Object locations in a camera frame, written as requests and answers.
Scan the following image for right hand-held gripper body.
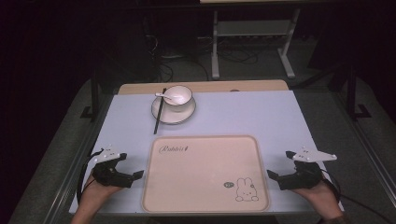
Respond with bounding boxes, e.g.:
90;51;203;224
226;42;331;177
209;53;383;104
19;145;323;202
277;146;338;191

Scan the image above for white table cover sheet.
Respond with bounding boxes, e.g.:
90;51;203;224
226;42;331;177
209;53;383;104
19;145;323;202
68;90;346;217

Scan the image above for black metal stand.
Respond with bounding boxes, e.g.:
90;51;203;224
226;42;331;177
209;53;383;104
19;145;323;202
79;73;102;122
345;63;373;121

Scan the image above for white ceramic spoon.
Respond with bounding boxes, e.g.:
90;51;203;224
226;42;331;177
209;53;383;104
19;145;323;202
154;91;185;105

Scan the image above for person's left hand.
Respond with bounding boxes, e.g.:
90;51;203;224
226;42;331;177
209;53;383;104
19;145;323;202
79;175;125;207

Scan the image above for wooden table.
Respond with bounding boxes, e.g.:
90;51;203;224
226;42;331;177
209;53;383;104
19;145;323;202
118;78;290;96

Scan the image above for person's right hand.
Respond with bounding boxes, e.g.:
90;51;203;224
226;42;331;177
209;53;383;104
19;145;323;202
292;178;342;218

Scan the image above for white metal stand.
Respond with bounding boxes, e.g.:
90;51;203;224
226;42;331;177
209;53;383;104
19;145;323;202
210;7;301;80

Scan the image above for white bowl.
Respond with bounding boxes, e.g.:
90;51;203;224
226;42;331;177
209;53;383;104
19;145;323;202
163;85;194;113

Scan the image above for black chopsticks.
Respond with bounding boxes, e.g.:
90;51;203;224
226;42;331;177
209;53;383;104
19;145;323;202
152;87;168;135

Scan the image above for white plate with dark rim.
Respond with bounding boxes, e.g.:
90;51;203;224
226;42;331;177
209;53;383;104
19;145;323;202
150;94;197;126

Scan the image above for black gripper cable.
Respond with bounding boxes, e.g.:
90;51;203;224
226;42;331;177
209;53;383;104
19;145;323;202
76;148;105;204
321;174;389;224

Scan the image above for black floor cables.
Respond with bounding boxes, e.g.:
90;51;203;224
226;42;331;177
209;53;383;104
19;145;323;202
144;33;210;83

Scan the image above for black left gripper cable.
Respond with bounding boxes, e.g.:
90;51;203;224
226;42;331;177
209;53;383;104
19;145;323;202
76;148;105;204

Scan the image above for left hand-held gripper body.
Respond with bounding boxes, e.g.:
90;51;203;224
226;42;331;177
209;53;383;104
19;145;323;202
92;144;135;189

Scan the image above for pink tray with rabbit print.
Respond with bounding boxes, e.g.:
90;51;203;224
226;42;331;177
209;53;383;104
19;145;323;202
141;134;271;214

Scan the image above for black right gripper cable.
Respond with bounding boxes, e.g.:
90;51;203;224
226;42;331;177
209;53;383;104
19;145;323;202
321;174;389;224

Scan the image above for aluminium frame rail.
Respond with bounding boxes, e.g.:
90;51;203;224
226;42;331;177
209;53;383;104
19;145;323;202
333;92;396;204
41;92;117;224

